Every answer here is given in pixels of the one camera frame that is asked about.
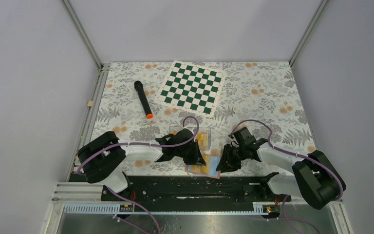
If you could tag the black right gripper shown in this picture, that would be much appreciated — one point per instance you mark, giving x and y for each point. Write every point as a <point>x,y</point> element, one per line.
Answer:
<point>227,164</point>

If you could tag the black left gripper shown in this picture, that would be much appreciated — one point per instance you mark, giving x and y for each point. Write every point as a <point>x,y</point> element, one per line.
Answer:
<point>196,158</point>

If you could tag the single yellow credit card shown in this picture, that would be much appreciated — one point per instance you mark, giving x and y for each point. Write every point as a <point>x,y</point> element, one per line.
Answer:
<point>200,169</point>

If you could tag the tan leather card holder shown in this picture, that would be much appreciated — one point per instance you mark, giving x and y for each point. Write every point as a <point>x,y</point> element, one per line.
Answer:
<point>217,176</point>

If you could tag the clear acrylic card box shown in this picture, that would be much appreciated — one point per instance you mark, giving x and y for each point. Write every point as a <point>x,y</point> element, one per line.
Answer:
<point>200,130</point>

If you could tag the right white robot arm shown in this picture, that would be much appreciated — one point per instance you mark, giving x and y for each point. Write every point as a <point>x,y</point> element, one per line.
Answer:
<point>313,178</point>

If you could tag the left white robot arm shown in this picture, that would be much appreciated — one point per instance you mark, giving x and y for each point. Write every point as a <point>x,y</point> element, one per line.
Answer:
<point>100,159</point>

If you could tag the yellow credit cards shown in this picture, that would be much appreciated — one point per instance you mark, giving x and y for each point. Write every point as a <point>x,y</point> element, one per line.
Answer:
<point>203,140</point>

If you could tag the green white checkerboard mat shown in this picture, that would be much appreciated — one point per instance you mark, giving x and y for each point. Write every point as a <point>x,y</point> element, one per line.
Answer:
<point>191,88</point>

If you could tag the floral patterned table mat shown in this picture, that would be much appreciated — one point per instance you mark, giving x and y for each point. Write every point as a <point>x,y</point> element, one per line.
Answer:
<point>261,96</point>

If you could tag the black marker orange cap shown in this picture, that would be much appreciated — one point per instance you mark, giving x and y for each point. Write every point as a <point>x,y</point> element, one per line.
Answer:
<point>143,99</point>

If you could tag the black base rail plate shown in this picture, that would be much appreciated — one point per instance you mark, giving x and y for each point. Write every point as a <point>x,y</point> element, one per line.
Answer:
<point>228,194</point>

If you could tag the aluminium frame post right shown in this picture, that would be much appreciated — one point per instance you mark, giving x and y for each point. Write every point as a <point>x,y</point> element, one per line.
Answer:
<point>316,16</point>

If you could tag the aluminium frame post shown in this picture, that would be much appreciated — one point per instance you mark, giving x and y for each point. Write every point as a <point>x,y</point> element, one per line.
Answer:
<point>82,33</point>
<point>316,16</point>

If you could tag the aluminium frame post left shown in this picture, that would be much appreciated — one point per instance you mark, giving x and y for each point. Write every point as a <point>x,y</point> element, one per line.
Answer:
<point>82,33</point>

